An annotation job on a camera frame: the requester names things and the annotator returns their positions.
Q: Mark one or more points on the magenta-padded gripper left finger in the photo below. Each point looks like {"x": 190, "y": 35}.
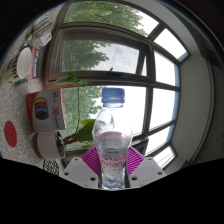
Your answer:
{"x": 89, "y": 163}

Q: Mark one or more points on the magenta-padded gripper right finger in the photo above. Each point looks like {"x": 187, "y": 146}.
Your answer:
{"x": 135, "y": 161}

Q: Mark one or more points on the clear blue-capped water bottle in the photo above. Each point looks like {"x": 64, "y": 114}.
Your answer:
{"x": 111, "y": 140}

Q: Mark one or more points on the potted plant in white pot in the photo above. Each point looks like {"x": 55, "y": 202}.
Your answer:
{"x": 46, "y": 145}

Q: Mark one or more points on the white and red printed box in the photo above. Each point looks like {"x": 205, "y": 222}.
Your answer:
{"x": 48, "y": 111}

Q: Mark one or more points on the grey framed bay window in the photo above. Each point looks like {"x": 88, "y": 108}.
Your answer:
{"x": 133, "y": 78}

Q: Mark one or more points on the flat round red coaster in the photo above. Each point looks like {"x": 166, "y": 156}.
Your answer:
{"x": 10, "y": 134}

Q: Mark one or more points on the dark colourful book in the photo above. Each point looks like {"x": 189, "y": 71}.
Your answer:
{"x": 34, "y": 63}

